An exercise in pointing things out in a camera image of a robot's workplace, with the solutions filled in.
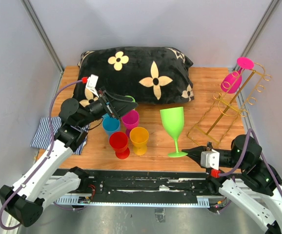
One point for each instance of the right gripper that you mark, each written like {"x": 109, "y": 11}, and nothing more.
{"x": 194, "y": 152}

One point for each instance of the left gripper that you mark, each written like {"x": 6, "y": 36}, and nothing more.
{"x": 118, "y": 109}

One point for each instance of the light green wine glass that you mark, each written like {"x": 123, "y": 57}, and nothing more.
{"x": 133, "y": 100}

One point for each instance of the teal glass green base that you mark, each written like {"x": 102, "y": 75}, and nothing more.
{"x": 111, "y": 125}

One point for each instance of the red wine glass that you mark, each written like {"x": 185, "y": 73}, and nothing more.
{"x": 119, "y": 143}

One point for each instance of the yellow wine glass orange base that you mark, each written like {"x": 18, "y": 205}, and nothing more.
{"x": 139, "y": 137}

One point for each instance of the green glass yellow base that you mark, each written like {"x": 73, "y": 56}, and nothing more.
{"x": 173, "y": 122}

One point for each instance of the pink base wine glass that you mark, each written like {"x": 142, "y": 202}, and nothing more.
{"x": 232, "y": 81}

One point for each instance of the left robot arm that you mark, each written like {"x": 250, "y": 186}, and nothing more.
{"x": 26, "y": 199}

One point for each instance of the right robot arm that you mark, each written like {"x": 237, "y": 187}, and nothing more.
{"x": 259, "y": 176}

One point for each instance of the black floral plush pillow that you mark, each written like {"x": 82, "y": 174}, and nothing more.
{"x": 153, "y": 75}

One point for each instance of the blue white striped cloth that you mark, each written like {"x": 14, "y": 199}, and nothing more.
{"x": 41, "y": 139}

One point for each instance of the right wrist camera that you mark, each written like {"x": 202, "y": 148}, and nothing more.
{"x": 210, "y": 159}

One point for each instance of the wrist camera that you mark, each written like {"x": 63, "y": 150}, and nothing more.
{"x": 90, "y": 88}
{"x": 210, "y": 159}

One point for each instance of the gold wire glass rack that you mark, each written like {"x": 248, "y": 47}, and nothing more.
{"x": 227, "y": 106}

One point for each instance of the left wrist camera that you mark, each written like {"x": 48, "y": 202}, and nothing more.
{"x": 90, "y": 88}

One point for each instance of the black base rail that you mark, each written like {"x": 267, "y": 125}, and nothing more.
{"x": 130, "y": 187}

